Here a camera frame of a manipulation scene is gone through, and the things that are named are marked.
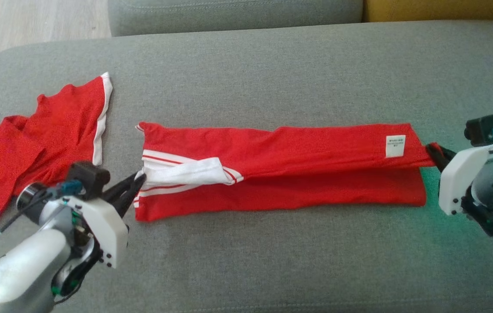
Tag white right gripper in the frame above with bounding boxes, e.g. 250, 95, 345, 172
425, 139, 493, 216

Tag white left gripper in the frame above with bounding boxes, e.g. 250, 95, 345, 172
40, 173, 146, 269

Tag red shirt with white trim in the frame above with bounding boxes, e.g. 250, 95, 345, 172
0, 72, 113, 222

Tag red pants with white stripes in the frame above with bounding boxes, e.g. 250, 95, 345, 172
133, 121, 440, 222

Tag yellow sofa back cushion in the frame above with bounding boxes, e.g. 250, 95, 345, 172
363, 0, 493, 23

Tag grey sofa seat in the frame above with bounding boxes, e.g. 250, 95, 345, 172
0, 20, 493, 313

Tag grey sofa back cushion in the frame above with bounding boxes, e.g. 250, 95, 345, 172
108, 0, 364, 37

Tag teal left cable plug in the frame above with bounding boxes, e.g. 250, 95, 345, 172
57, 182, 84, 196

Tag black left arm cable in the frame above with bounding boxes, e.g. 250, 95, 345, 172
0, 191, 55, 266

